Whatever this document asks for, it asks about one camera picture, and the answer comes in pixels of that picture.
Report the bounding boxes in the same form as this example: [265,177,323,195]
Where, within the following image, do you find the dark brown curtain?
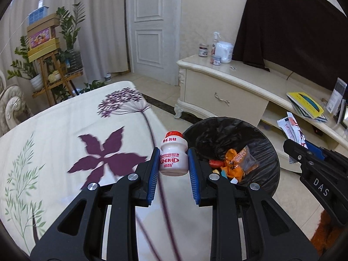
[233,0,348,99]

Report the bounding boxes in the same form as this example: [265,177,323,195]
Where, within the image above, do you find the white bottle with red cap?
[159,131,190,177]

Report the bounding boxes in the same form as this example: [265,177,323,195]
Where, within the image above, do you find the white spray bottle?
[211,32,220,58]

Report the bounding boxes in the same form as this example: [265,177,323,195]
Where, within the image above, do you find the floral tablecloth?
[0,80,218,261]

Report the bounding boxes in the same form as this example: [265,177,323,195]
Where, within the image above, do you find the tall potted plant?
[55,1,86,73]

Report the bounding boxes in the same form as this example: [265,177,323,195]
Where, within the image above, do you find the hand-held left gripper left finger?
[30,147,161,261]

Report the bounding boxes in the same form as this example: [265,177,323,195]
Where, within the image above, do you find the blue box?
[28,6,50,25]

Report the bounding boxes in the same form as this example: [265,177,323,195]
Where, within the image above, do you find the wooden plant stand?
[32,52,85,107]

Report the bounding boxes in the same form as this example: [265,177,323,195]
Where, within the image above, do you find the pink printed box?
[27,27,58,50]

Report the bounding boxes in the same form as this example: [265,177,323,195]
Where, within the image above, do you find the clear bag with orange print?
[232,145,260,175]

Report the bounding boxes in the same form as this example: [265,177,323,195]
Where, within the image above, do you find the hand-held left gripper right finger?
[187,147,319,261]

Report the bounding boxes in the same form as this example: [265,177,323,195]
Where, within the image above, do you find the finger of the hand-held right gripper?
[308,143,328,160]
[282,139,314,167]

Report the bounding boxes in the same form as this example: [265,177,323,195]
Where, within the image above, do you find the white panel door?
[125,0,183,86]

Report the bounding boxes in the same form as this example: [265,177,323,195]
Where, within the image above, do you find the cream cabinet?
[175,54,348,175]

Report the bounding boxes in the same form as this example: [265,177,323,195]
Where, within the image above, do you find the orange wrapper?
[221,165,244,180]
[224,149,238,165]

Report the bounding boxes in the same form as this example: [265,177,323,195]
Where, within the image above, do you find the white and red wrapper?
[277,111,310,164]

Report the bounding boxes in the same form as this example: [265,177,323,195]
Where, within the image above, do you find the white and blue card stand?
[326,77,348,115]

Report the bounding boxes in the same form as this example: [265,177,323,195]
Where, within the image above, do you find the stack of yellow booklets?
[286,92,328,122]

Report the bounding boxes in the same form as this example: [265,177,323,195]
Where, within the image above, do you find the dark picture frame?
[337,100,348,129]

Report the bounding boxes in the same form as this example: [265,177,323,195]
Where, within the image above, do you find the light beige curtain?
[0,0,131,115]

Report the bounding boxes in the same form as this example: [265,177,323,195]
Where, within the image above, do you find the ornate cream sofa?
[0,70,33,138]

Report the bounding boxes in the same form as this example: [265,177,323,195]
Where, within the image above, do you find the brown cardboard box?
[26,13,60,35]

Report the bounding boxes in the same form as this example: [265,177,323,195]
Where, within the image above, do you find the small leafy plant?
[78,80,107,95]

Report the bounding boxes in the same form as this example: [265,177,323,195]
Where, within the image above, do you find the leafy plant in white pot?
[7,35,44,92]

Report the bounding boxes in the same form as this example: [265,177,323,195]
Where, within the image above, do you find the round bin with black bag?
[181,117,281,197]

